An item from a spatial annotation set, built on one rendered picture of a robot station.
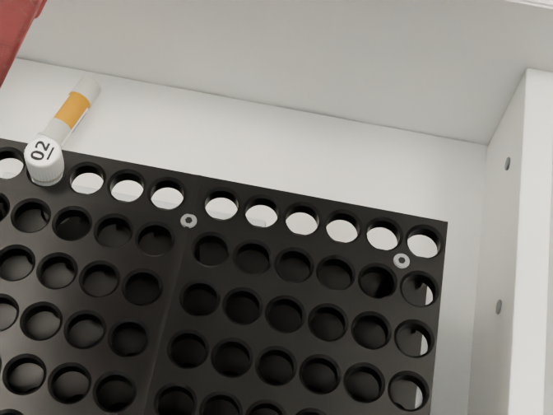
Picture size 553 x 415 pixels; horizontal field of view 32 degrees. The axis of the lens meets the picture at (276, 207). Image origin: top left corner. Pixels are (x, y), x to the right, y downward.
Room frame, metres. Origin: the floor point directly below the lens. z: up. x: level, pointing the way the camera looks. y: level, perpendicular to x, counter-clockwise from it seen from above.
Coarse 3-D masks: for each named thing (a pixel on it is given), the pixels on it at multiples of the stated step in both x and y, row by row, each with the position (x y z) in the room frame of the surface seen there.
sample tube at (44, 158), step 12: (36, 144) 0.17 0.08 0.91; (48, 144) 0.17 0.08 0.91; (24, 156) 0.16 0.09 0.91; (36, 156) 0.16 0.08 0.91; (48, 156) 0.16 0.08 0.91; (60, 156) 0.16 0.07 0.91; (36, 168) 0.16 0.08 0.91; (48, 168) 0.16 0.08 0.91; (60, 168) 0.16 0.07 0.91; (36, 180) 0.16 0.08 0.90; (48, 180) 0.16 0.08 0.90; (48, 216) 0.16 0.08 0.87
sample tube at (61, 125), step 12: (84, 84) 0.24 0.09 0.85; (96, 84) 0.24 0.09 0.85; (72, 96) 0.23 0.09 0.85; (84, 96) 0.23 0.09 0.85; (96, 96) 0.24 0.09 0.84; (60, 108) 0.23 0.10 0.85; (72, 108) 0.23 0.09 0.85; (84, 108) 0.23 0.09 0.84; (60, 120) 0.22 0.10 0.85; (72, 120) 0.22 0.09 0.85; (48, 132) 0.21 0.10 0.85; (60, 132) 0.21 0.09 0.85; (72, 132) 0.22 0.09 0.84; (60, 144) 0.21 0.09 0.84
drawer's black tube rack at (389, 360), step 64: (0, 192) 0.15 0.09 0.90; (0, 256) 0.13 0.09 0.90; (64, 256) 0.13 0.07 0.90; (128, 256) 0.14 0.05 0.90; (192, 256) 0.14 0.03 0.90; (256, 256) 0.16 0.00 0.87; (320, 256) 0.15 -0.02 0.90; (0, 320) 0.12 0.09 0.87; (64, 320) 0.11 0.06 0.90; (128, 320) 0.11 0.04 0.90; (192, 320) 0.12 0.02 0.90; (256, 320) 0.12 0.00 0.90; (320, 320) 0.14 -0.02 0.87; (384, 320) 0.13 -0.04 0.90; (0, 384) 0.09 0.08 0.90; (64, 384) 0.10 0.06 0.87; (128, 384) 0.10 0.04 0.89; (192, 384) 0.10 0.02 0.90; (256, 384) 0.10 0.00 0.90; (320, 384) 0.11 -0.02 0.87; (384, 384) 0.11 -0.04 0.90
